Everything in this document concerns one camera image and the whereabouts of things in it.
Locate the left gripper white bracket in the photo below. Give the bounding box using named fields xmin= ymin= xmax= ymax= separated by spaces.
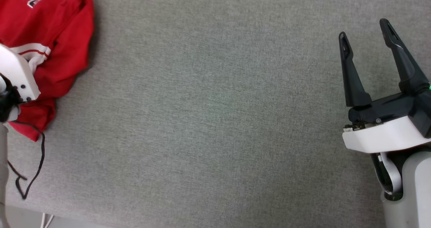
xmin=0 ymin=44 xmax=41 ymax=123

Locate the red and white jersey shirt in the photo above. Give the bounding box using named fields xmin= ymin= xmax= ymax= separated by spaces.
xmin=0 ymin=0 xmax=95 ymax=142

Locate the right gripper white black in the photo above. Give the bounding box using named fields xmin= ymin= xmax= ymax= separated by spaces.
xmin=339 ymin=19 xmax=431 ymax=154

